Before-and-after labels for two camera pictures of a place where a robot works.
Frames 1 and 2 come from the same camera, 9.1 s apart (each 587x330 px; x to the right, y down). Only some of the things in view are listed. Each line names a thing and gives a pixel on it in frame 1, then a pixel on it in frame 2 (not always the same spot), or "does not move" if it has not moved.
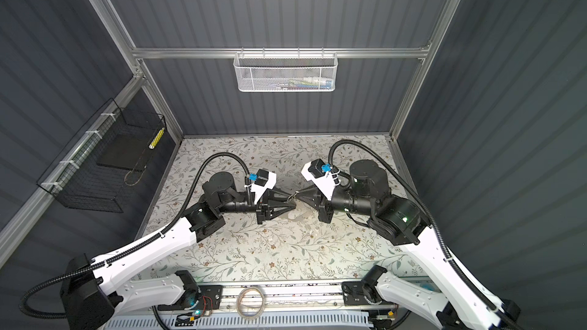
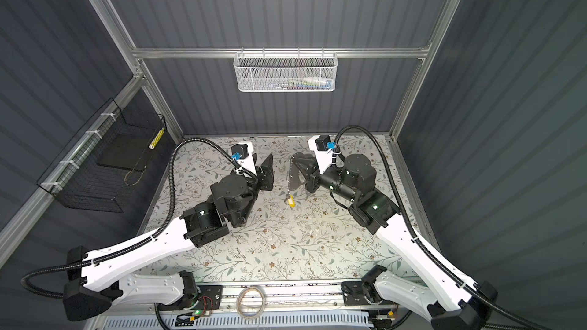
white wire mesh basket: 286,72 does not move
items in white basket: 304,83 does not move
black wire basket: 104,165 does not move
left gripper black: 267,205 to 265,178
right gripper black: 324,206 to 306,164
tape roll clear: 238,302 does not move
